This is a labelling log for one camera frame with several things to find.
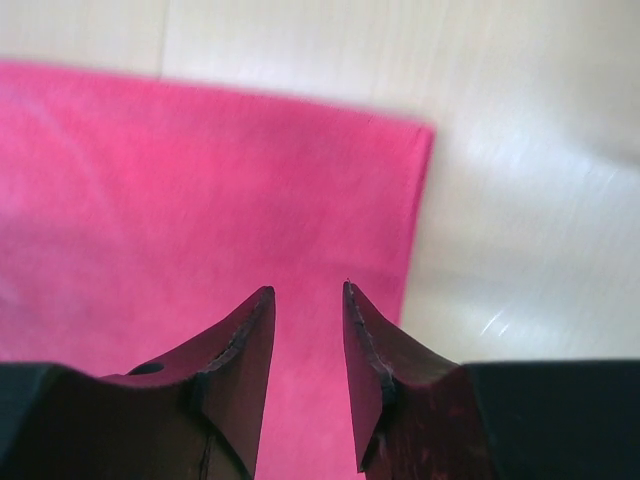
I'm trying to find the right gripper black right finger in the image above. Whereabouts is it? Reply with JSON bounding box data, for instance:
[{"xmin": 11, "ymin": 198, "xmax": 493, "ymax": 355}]
[{"xmin": 343, "ymin": 282, "xmax": 639, "ymax": 479}]

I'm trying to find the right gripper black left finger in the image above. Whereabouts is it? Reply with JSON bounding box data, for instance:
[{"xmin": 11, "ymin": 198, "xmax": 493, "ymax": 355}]
[{"xmin": 1, "ymin": 286, "xmax": 276, "ymax": 479}]

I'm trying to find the pink towel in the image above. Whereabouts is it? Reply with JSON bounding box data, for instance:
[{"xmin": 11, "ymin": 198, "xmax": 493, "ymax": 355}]
[{"xmin": 1, "ymin": 62, "xmax": 436, "ymax": 479}]

